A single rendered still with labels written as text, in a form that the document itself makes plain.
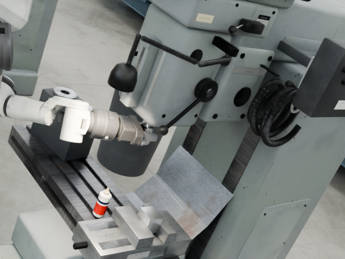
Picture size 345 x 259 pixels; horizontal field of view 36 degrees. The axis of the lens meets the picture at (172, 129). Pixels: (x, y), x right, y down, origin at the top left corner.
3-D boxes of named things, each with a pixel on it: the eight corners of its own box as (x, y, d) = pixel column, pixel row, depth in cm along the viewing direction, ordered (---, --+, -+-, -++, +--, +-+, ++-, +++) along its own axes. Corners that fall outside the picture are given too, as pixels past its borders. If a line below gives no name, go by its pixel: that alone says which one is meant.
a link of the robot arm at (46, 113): (84, 102, 153) (41, 93, 156) (78, 133, 153) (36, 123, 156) (93, 103, 159) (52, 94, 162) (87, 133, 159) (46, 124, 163)
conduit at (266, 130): (256, 151, 158) (287, 89, 150) (221, 122, 168) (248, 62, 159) (292, 148, 171) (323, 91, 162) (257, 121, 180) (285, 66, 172)
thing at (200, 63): (200, 68, 131) (202, 63, 130) (195, 66, 131) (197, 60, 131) (231, 62, 145) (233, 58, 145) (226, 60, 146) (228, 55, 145)
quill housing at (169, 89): (150, 131, 152) (191, 27, 139) (112, 94, 165) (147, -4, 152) (197, 130, 165) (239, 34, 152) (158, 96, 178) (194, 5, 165)
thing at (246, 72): (205, 125, 163) (240, 47, 152) (159, 85, 177) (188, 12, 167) (245, 124, 176) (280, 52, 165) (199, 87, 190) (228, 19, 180)
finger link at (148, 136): (154, 142, 168) (136, 139, 165) (158, 133, 166) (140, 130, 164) (156, 144, 166) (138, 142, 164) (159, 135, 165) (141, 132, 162)
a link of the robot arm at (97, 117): (108, 111, 157) (71, 104, 151) (101, 147, 157) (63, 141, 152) (96, 107, 167) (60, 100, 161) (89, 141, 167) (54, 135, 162)
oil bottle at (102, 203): (96, 218, 176) (106, 191, 172) (90, 210, 179) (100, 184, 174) (106, 217, 179) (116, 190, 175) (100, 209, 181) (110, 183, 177)
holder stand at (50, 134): (63, 162, 199) (79, 115, 191) (30, 130, 209) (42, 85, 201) (88, 156, 208) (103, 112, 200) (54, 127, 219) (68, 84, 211)
